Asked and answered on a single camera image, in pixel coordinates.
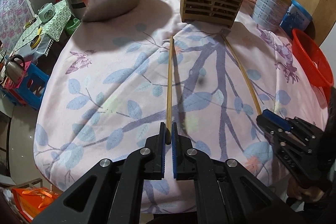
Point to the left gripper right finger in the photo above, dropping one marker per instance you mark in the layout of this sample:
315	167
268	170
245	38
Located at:
183	167

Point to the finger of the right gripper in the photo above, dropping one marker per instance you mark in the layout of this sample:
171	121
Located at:
277	120
270	130

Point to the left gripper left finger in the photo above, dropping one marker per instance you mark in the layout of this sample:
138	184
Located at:
155	161

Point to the wooden chopstick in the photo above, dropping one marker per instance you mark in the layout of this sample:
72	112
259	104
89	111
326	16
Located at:
243	71
169	92

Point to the person's right hand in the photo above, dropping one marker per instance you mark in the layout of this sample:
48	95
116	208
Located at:
312	194

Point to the red plastic colander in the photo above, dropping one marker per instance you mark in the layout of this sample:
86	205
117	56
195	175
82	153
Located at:
312	60

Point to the blue lidded container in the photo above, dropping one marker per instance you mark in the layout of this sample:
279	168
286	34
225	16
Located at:
296	17

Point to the milk powder tin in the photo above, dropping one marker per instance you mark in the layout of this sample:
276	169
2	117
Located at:
269	13

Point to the orange red bag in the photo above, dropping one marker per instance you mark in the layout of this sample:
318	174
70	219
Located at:
32	201

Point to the blue plastic stool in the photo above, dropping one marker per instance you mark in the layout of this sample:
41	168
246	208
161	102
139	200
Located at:
31	89

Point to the green patterned side table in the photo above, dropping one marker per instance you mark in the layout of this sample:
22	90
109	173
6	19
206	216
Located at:
53	28

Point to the metal kettle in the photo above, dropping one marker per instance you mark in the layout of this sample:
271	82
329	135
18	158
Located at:
15	68

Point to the small green rice cooker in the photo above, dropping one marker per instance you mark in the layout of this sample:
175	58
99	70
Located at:
46	12

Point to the floral hanging cloth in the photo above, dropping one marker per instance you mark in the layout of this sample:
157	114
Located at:
14	15

